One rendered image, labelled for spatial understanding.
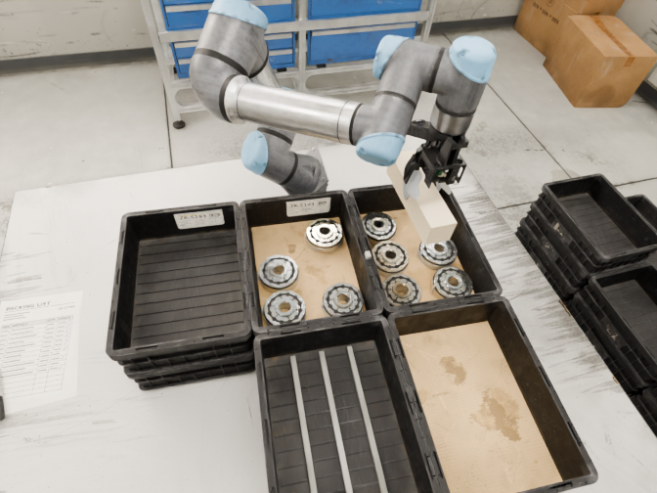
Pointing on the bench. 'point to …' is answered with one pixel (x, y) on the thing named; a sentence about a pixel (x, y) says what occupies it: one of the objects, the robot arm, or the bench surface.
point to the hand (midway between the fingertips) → (419, 191)
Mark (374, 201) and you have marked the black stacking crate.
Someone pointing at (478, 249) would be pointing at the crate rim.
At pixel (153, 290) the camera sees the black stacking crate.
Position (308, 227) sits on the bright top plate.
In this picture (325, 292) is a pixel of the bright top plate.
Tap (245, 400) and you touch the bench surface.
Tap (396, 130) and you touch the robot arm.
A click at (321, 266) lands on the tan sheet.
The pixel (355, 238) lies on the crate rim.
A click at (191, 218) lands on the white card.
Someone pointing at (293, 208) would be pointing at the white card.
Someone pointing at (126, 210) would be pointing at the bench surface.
